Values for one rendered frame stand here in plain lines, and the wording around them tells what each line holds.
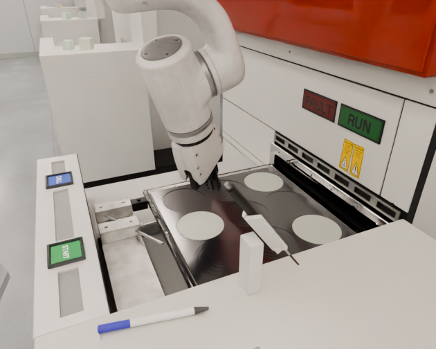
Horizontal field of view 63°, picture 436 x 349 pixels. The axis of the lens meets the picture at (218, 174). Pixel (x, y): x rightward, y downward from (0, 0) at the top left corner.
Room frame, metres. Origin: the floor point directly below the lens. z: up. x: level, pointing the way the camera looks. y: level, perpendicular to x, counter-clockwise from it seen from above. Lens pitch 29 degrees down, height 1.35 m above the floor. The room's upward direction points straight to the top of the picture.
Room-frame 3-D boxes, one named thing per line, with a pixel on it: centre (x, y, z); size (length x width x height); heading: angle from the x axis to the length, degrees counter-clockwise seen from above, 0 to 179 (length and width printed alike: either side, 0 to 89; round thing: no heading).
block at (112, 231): (0.59, 0.21, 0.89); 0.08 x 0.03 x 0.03; 114
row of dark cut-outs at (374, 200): (0.74, -0.25, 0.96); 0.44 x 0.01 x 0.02; 24
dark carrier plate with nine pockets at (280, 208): (0.64, -0.06, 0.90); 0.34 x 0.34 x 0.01; 24
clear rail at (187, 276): (0.57, 0.10, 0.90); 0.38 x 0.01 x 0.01; 24
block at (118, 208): (0.66, 0.24, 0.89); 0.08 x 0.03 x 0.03; 114
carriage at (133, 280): (0.52, 0.17, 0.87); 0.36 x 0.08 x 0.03; 24
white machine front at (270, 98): (0.91, -0.19, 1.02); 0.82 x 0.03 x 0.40; 24
